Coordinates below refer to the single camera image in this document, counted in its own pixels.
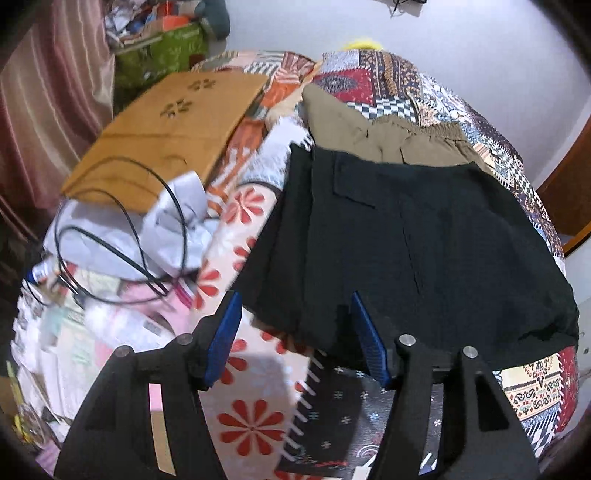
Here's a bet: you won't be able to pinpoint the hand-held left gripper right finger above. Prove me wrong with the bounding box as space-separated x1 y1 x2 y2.
349 291 542 480

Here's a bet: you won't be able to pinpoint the bamboo lap desk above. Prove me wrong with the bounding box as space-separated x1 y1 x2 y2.
60 69 271 213

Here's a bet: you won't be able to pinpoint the black monitor cable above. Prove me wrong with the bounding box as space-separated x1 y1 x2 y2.
387 0 426 16

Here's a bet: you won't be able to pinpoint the black pants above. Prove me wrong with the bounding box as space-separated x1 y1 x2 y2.
231 143 580 370

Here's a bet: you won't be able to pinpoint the patchwork printed blanket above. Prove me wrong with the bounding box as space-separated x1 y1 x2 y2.
185 48 580 480

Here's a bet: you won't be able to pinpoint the white crumpled cloth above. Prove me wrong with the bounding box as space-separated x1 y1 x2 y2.
46 171 213 282

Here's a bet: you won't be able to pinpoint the pile of mixed clutter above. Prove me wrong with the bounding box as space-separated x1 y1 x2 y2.
104 0 204 47

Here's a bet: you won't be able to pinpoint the grey plush pillow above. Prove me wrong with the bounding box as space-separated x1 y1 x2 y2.
198 0 232 38

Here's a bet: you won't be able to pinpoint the pile of papers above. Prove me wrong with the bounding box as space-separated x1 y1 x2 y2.
9 258 185 462

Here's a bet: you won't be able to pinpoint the striped pink curtain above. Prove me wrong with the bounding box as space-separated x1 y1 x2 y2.
0 0 116 241

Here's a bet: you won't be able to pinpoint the khaki pants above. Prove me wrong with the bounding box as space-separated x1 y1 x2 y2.
300 85 497 176

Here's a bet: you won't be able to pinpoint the green storage bag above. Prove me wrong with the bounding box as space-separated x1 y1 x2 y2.
113 23 208 93

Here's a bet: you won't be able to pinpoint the thin black cable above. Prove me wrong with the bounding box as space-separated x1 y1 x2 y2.
53 157 204 305

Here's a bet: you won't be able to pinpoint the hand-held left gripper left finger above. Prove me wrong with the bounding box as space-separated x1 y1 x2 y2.
53 290 244 480

